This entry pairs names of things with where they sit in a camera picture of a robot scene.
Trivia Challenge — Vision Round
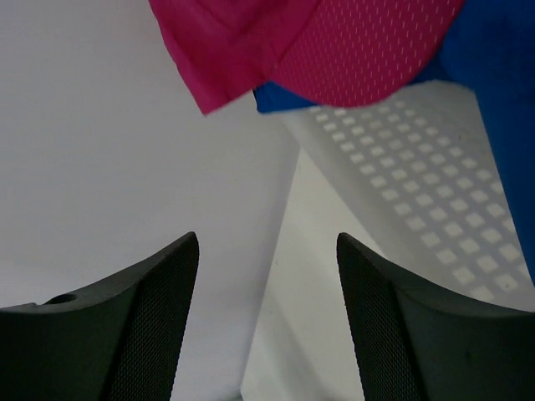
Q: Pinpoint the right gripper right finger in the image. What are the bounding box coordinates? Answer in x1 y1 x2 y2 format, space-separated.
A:
336 233 534 400

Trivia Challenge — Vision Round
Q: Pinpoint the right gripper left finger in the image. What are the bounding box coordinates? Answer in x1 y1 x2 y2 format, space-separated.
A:
1 233 199 400

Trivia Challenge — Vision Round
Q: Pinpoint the white perforated plastic basket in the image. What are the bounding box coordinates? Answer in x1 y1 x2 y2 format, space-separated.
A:
282 81 534 311

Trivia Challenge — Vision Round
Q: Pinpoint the blue baseball cap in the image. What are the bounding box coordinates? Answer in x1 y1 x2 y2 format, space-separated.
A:
252 0 535 185

